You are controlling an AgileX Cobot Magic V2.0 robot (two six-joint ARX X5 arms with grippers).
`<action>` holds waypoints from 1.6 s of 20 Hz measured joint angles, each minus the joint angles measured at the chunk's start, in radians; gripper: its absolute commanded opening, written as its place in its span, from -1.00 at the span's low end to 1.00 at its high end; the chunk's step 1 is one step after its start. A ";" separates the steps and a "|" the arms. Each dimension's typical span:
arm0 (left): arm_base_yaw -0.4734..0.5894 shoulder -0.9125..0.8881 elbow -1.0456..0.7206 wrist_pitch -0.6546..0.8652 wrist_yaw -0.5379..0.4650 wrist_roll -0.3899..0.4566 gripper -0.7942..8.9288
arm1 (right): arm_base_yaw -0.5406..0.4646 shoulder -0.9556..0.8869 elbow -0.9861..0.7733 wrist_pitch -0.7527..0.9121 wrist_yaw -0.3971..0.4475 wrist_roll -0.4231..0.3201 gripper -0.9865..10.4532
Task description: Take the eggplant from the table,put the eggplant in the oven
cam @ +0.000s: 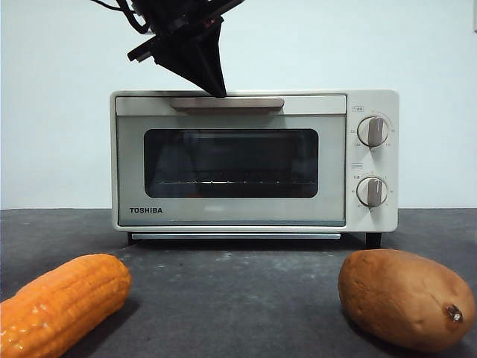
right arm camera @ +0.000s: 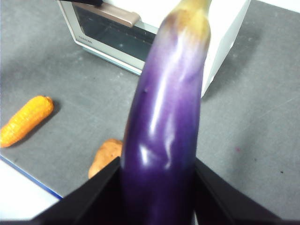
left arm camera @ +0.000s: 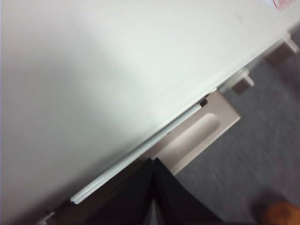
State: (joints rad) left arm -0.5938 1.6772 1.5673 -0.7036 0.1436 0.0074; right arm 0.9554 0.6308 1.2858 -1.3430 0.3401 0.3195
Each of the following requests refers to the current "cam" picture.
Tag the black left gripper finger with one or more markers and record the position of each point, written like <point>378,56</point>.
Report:
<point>182,56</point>
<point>215,59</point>

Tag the cream Toshiba toaster oven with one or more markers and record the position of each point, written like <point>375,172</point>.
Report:
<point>372,100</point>

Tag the beige oven knob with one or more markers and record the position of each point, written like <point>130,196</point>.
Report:
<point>372,131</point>
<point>372,192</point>

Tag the black oven foot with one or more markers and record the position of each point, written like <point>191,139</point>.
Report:
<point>373,239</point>

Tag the orange corn cob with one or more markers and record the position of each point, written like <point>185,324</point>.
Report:
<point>63,302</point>

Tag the brown sweet potato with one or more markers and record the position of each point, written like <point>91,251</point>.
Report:
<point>398,294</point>

